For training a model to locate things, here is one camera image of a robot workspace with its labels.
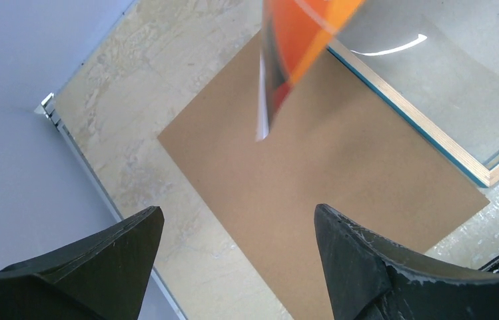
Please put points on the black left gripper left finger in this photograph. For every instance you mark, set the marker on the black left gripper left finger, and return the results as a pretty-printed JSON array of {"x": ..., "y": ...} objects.
[{"x": 102, "y": 276}]

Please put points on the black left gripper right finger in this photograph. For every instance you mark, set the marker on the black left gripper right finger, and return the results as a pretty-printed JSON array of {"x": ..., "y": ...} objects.
[{"x": 371, "y": 277}]

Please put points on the brown backing board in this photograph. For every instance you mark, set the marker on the brown backing board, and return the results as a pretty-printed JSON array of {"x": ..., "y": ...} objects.
[{"x": 334, "y": 141}]

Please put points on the blue wooden picture frame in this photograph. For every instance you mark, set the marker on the blue wooden picture frame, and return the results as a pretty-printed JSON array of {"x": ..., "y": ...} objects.
[{"x": 484, "y": 175}]

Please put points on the hot air balloon photo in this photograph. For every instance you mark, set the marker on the hot air balloon photo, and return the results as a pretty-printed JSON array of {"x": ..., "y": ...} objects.
[{"x": 293, "y": 34}]

